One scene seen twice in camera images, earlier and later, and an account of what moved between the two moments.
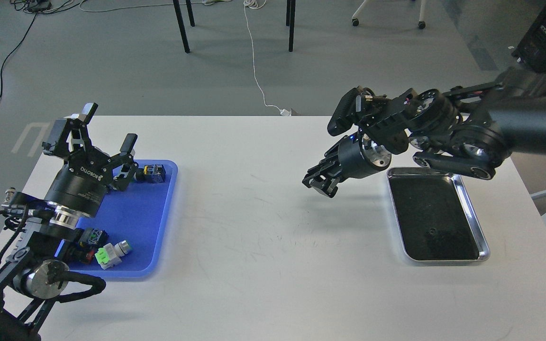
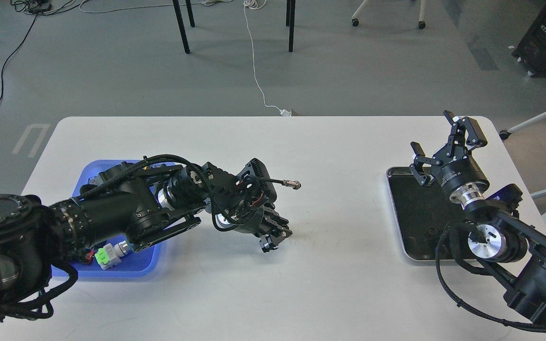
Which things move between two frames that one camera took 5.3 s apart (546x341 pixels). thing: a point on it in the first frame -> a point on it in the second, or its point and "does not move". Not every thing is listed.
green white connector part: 110,255 does not move
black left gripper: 80,185 -> 250,219
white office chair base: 422,24 does not move
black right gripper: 355,157 -> 452,166
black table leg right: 290,21 does not move
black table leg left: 179,17 does not move
